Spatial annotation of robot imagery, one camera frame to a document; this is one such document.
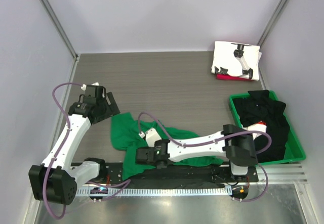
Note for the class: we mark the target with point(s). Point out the white t shirt in bin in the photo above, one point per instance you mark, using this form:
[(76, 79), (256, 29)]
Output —
[(256, 127)]

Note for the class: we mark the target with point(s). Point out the folded white printed t shirt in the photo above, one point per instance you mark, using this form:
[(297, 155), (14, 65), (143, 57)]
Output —
[(238, 60)]

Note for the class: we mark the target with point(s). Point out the left aluminium corner post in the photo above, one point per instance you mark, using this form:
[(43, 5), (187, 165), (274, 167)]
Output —
[(53, 17)]

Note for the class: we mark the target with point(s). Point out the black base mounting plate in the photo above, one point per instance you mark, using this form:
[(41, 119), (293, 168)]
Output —
[(181, 177)]

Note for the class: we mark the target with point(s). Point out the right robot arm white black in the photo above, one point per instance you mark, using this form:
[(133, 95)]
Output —
[(232, 143)]

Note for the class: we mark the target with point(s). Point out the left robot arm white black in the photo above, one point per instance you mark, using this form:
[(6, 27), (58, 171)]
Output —
[(54, 180)]

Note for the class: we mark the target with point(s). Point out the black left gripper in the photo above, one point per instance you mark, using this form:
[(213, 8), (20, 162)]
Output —
[(111, 107)]

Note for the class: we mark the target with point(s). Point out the right aluminium corner post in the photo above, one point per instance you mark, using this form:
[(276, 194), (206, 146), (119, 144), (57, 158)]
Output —
[(278, 11)]

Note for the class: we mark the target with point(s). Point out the aluminium corner post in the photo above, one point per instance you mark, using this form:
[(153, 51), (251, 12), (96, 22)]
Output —
[(278, 11), (53, 17)]

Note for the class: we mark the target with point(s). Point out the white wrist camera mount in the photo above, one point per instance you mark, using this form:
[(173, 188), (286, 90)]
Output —
[(99, 90), (151, 136)]

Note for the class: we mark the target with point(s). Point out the black t shirt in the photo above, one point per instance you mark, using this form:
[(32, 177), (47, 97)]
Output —
[(260, 108)]

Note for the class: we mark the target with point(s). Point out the folded red t shirt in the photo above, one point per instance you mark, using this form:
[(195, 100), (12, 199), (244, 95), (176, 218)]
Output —
[(227, 77)]

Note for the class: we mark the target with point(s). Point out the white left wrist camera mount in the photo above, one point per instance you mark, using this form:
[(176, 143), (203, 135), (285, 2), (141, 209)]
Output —
[(99, 90)]

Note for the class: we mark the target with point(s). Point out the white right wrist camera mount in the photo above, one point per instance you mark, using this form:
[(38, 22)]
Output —
[(151, 136)]

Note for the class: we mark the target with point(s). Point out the white slotted cable duct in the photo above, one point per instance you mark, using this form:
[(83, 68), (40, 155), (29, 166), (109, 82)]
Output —
[(100, 192)]

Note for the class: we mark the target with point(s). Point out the green t shirt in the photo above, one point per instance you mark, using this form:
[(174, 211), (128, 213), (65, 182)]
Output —
[(124, 137)]

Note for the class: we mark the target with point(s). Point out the aluminium frame rail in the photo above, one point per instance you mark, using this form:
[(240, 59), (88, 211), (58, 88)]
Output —
[(291, 173)]

